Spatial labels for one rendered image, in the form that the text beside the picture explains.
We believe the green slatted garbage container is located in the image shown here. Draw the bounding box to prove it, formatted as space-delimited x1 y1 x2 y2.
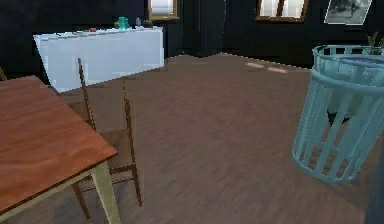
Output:
291 44 384 184

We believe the brown wooden chair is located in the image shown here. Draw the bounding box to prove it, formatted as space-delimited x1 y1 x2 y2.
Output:
49 57 143 221

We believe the dark room door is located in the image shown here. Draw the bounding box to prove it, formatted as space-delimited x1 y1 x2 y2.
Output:
198 0 227 58

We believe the white sideboard cabinet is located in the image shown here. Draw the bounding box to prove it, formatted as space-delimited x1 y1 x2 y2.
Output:
32 26 165 94

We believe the gold framed window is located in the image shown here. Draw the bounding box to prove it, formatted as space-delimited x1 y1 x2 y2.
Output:
147 0 180 21

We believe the teal glass vase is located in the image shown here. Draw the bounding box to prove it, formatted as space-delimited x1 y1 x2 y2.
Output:
117 16 130 32

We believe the brown framed window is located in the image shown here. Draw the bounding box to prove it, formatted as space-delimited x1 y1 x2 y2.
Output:
255 0 309 23

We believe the brown wooden dining table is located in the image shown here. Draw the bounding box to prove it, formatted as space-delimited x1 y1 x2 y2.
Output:
0 75 122 224

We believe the green house plant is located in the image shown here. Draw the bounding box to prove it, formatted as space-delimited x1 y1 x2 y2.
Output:
367 31 384 56

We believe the white framed wall picture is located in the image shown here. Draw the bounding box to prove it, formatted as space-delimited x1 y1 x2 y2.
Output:
323 0 373 26

